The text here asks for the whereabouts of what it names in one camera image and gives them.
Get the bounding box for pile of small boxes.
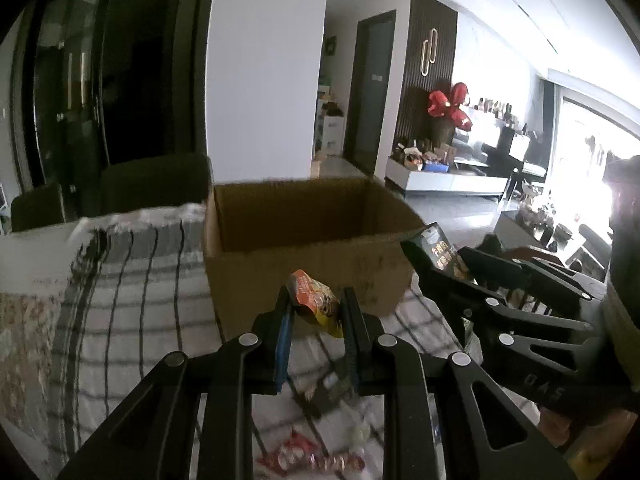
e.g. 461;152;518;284
392;140;453;173

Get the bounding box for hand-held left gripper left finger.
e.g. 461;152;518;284
57;285;296;480

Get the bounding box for orange snack packet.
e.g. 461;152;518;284
290;269;346;339

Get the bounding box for red balloons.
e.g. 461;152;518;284
427;82;473;131

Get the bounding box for dark slatted wall panel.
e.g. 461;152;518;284
395;0;458;161

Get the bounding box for dark upholstered chair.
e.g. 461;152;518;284
100;152;213;216
10;182;66;233

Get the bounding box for brown cardboard box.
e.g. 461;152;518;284
202;176;428;343

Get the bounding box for white low cabinet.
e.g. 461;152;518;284
385;157;511;198

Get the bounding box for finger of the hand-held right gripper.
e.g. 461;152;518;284
457;245;608;321
400;240;608;408

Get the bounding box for floral patterned cloth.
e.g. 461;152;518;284
0;287;66;441

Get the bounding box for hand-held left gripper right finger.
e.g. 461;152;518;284
341;287;576;480

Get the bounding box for dark green snack packet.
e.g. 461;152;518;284
417;222;468;281

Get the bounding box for dark glass sliding door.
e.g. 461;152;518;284
15;0;208;196

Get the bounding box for checked tablecloth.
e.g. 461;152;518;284
0;202;551;480

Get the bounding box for white storage box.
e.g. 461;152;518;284
320;115;346;158

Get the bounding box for dark coffee table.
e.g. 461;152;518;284
500;210;591;261

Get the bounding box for red snack packet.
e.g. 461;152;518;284
257;430;368;473

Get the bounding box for dark interior door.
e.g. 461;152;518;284
342;9;397;176

